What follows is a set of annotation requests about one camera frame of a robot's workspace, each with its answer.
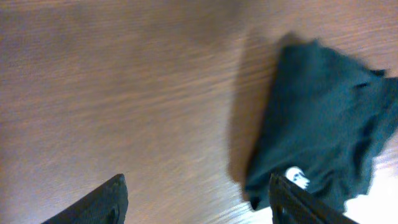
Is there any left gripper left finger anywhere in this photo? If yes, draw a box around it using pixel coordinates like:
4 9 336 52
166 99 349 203
44 174 128 224

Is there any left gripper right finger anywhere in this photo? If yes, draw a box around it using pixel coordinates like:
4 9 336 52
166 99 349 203
269 174 358 224

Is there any dark green t-shirt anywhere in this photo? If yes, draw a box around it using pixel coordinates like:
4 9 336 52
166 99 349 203
244 41 397 212

